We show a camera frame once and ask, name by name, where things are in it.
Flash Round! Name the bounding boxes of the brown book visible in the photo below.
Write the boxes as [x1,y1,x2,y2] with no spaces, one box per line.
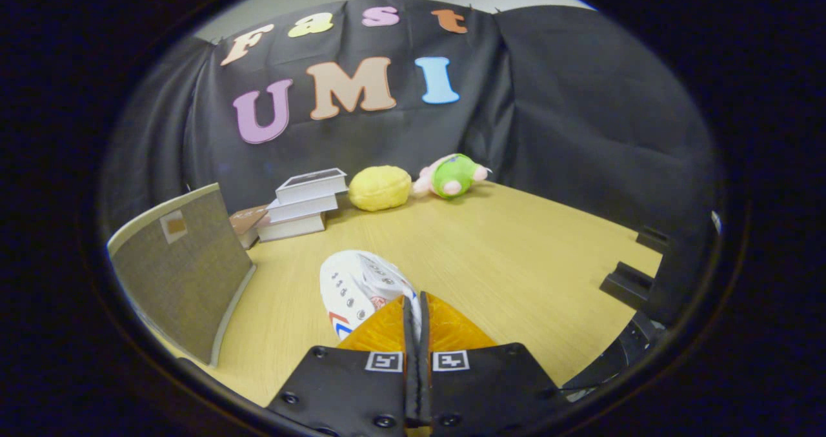
[229,205,270,249]

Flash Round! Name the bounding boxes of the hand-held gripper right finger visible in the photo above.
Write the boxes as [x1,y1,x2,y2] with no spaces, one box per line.
[418,292,562,437]

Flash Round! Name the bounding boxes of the pink and green plush toy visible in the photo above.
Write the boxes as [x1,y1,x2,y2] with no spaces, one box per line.
[413,154,492,200]

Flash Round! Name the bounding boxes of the yellow plush toy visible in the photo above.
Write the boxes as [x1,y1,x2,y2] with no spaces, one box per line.
[348,165,412,212]

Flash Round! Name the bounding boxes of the grey fabric storage box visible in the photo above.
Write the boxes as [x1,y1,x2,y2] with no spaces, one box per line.
[106,183,257,367]

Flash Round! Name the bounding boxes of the black table clamp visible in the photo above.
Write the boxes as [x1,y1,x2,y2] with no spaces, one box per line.
[636,227,673,254]
[600,261,660,310]

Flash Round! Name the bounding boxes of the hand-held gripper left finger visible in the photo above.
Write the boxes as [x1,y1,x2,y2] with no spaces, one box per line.
[266,295,419,437]

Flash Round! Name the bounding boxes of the black backdrop cloth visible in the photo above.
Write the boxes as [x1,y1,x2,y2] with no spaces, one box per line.
[100,0,723,325]

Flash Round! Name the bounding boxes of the white canvas shoe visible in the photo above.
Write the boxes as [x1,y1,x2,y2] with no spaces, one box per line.
[319,250,423,341]

